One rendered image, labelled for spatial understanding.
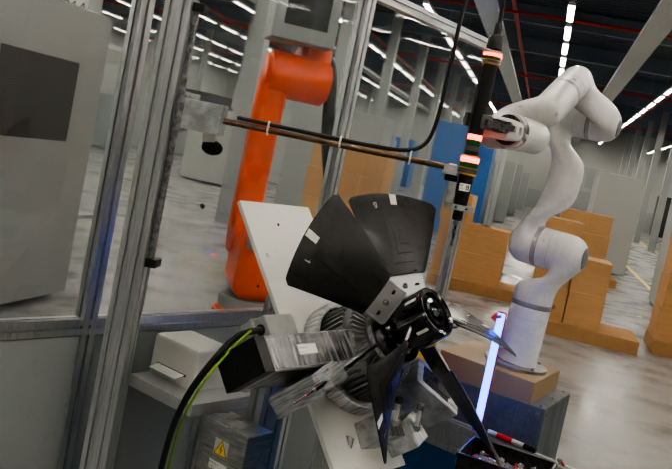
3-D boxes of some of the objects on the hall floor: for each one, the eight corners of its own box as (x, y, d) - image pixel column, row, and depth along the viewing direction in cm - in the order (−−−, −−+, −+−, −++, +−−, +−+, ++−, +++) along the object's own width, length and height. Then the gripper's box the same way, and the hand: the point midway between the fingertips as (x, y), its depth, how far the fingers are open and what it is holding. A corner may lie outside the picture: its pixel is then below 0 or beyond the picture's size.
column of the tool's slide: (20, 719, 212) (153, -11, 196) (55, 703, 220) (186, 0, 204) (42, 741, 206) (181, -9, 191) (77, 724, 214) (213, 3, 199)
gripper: (482, 110, 214) (445, 98, 199) (544, 120, 204) (510, 108, 189) (476, 140, 215) (439, 130, 200) (537, 151, 205) (502, 141, 190)
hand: (477, 121), depth 196 cm, fingers closed on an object, 4 cm apart
